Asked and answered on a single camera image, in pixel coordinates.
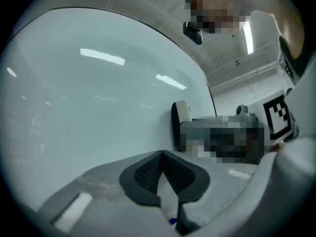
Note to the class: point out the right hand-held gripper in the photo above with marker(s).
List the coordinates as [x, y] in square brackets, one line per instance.
[276, 117]

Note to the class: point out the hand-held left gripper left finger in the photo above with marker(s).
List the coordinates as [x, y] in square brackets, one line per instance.
[111, 206]

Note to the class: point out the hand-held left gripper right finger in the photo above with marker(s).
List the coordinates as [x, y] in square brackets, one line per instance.
[217, 194]

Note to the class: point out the white whiteboard eraser black felt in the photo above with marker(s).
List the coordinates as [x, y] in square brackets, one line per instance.
[184, 110]

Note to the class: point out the large white whiteboard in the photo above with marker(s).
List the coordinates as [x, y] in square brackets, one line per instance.
[86, 95]

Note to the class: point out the blue-capped white marker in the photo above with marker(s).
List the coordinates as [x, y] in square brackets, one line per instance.
[168, 201]

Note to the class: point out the white ceiling pipes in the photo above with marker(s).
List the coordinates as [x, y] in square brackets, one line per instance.
[244, 76]

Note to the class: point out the ceiling light strip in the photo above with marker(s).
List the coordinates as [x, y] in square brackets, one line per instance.
[248, 38]

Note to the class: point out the person's head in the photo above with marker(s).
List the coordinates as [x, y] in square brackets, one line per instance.
[217, 6]

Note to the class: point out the black head camera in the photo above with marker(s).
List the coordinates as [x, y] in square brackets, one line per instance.
[193, 33]

